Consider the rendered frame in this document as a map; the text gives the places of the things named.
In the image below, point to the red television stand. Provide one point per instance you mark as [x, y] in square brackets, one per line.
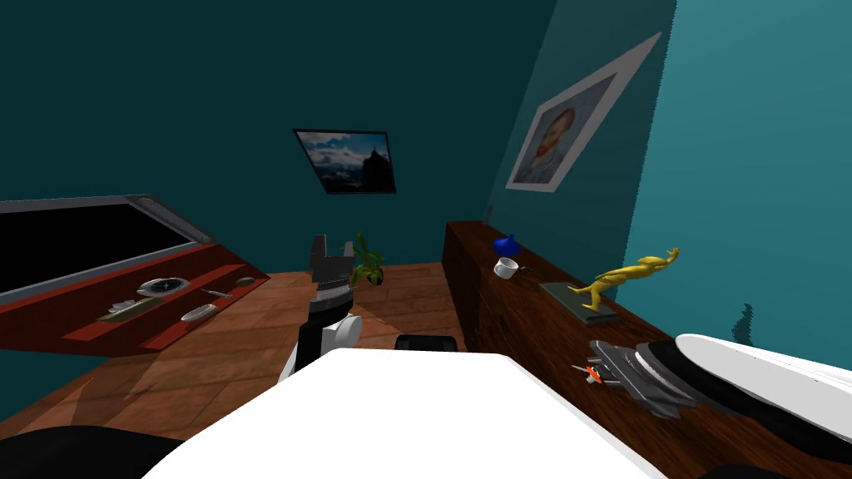
[120, 326]

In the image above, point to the black television grey frame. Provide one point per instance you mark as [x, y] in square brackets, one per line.
[73, 243]

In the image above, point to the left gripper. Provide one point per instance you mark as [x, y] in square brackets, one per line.
[331, 269]

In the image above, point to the dark wooden sideboard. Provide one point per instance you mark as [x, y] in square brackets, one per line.
[532, 332]

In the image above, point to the blue vase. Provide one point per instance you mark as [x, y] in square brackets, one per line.
[507, 245]

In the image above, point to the framed landscape picture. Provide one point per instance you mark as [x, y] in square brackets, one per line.
[349, 161]

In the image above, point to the white mug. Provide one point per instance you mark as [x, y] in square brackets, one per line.
[505, 267]

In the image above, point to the yellow figure statue grey base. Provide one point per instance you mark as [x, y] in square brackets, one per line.
[619, 276]

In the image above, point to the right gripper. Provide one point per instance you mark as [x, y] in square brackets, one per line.
[639, 382]

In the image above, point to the small orange white object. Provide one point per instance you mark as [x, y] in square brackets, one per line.
[593, 374]

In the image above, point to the framed portrait picture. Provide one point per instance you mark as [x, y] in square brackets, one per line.
[566, 133]

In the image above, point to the green potted plant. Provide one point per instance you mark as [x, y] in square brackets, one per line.
[368, 266]

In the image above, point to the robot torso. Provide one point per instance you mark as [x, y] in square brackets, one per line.
[413, 419]

